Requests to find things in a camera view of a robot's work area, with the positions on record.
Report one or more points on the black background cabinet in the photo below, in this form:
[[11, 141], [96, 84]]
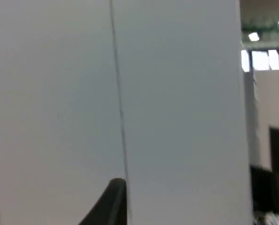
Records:
[[278, 178]]

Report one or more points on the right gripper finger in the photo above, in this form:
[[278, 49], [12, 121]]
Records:
[[111, 206]]

